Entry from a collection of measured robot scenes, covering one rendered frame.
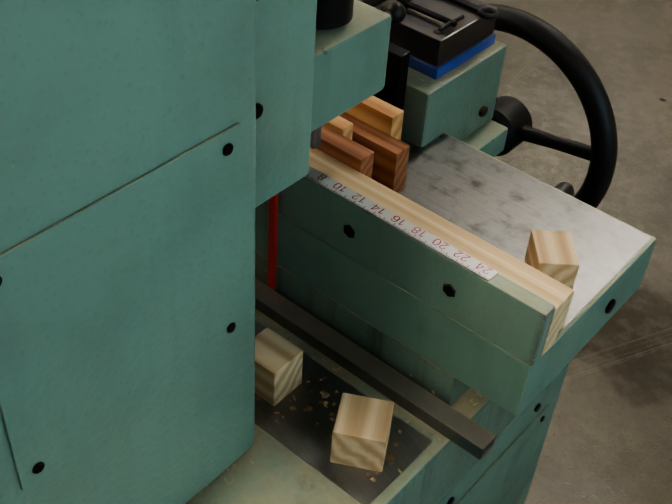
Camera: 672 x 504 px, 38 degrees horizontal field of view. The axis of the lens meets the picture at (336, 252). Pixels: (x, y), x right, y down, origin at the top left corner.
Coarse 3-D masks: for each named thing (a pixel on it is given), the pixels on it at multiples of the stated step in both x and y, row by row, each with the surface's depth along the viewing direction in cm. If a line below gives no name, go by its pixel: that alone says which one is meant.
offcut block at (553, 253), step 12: (540, 240) 79; (552, 240) 79; (564, 240) 79; (528, 252) 81; (540, 252) 78; (552, 252) 78; (564, 252) 78; (528, 264) 80; (540, 264) 77; (552, 264) 77; (564, 264) 77; (576, 264) 77; (552, 276) 78; (564, 276) 78
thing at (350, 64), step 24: (360, 24) 76; (384, 24) 77; (336, 48) 74; (360, 48) 76; (384, 48) 79; (336, 72) 75; (360, 72) 78; (384, 72) 81; (312, 96) 74; (336, 96) 77; (360, 96) 80; (312, 120) 76
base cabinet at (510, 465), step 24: (552, 384) 98; (528, 408) 95; (552, 408) 103; (504, 432) 92; (528, 432) 99; (504, 456) 96; (528, 456) 104; (480, 480) 93; (504, 480) 101; (528, 480) 111
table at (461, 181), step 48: (432, 144) 94; (480, 144) 100; (432, 192) 88; (480, 192) 89; (528, 192) 89; (288, 240) 86; (528, 240) 84; (576, 240) 84; (624, 240) 85; (336, 288) 84; (384, 288) 80; (576, 288) 80; (624, 288) 84; (432, 336) 79; (480, 336) 75; (576, 336) 79; (480, 384) 78; (528, 384) 74
